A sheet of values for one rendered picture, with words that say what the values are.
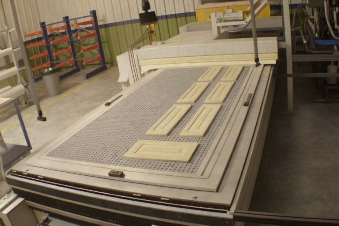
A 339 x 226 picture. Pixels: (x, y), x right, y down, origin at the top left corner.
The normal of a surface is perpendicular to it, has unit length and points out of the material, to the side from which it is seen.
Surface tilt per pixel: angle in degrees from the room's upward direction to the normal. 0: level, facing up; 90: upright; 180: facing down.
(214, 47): 90
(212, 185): 0
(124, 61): 90
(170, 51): 90
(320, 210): 0
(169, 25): 90
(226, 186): 0
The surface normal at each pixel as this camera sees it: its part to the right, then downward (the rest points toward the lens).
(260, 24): -0.40, 0.39
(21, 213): 0.90, 0.01
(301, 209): -0.15, -0.92
